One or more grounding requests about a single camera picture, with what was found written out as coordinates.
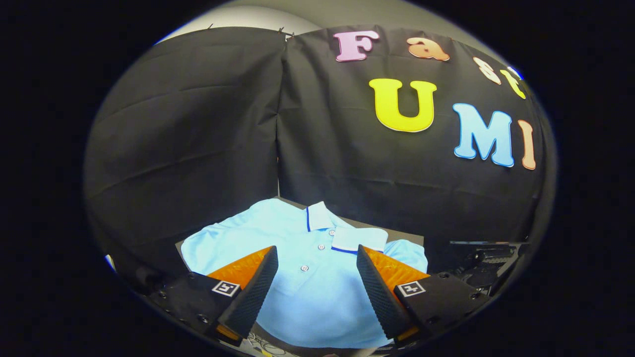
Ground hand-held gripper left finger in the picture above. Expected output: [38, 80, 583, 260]
[149, 245, 279, 348]

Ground light blue polo shirt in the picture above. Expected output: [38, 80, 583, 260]
[180, 198, 428, 349]

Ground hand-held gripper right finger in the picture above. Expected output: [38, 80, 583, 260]
[356, 244, 497, 348]

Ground black cabinet with grey front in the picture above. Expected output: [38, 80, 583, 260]
[174, 196, 426, 278]

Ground black backdrop cloth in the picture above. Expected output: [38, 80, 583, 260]
[83, 25, 556, 293]

